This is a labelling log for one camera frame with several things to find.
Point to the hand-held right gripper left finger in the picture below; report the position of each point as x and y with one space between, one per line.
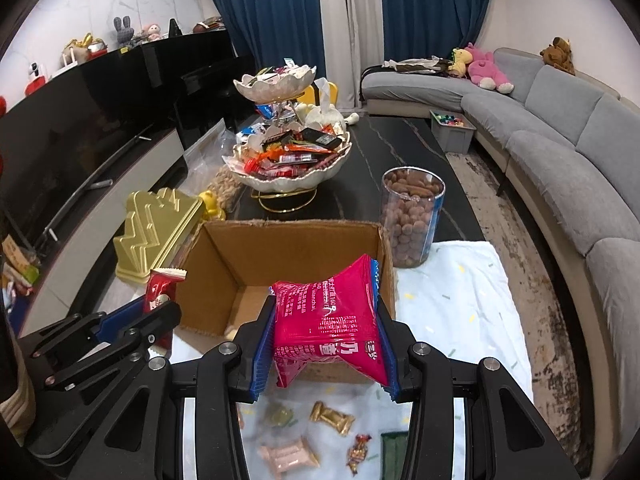
262 360

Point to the black upright piano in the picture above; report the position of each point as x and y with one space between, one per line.
215 90

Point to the brown cardboard box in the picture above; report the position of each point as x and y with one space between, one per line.
225 270

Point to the grey remote control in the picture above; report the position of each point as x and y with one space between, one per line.
100 184

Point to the gold wrapped candy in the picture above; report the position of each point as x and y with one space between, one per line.
331 417

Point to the white and red robot toy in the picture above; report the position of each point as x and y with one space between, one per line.
37 80

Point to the gold lidded candy container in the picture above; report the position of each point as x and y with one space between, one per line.
150 230

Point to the clear bag of peanuts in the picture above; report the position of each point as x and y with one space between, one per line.
220 180

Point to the grey television cabinet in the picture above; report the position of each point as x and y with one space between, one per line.
130 175

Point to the grey storage bin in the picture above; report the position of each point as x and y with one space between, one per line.
452 135

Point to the white tiered snack bowl stand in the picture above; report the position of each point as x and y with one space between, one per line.
285 182

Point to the patterned cloth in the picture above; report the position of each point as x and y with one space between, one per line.
415 65

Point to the gold foil balloon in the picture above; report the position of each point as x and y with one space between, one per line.
80 47

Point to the yellow tissue box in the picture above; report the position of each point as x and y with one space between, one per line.
325 94

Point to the pale pink snack packet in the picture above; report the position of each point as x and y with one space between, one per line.
289 456

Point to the colourful paper boxes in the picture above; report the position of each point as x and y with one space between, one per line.
17 270

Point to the brown plush toy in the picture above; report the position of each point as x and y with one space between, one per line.
557 56

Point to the red foil wrapped candy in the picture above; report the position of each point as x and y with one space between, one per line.
359 452

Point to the white sheer curtain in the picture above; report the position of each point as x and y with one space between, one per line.
352 25

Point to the small red snack packet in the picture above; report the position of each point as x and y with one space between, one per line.
160 290

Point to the beige ribbed cloth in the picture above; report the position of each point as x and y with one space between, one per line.
15 400

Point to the pale green wrapped candy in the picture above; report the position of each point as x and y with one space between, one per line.
278 415

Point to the clear jar of nuts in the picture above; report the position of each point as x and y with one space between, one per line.
412 225

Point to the worn patterned rug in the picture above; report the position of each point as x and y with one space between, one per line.
520 260

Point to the small yellow figurine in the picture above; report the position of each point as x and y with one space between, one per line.
210 205

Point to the pink plush toy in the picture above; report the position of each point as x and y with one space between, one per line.
487 67

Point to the grey sectional sofa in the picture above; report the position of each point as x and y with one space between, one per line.
565 160

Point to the black metronome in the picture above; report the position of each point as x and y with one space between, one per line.
174 29

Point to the light blue speckled cloth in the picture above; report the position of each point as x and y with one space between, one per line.
450 285

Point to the dark green snack packet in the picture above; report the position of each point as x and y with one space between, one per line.
396 457

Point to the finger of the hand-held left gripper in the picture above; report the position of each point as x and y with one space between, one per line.
135 335
120 321

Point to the blue curtain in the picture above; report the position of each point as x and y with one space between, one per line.
265 10
435 5

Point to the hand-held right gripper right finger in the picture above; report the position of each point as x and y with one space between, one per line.
387 365

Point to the black flat television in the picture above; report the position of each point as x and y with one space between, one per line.
65 130

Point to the magenta snack packet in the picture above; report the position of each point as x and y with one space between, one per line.
325 330

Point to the pile of wrapped snacks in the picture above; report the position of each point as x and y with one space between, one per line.
290 152
277 72

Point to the small pink doll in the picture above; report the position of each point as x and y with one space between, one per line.
152 33

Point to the white plush toy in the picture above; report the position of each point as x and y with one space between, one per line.
325 119

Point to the yellow and green plush toy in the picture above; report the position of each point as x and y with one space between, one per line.
459 62

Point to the grey bunny plush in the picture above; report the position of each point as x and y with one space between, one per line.
123 32

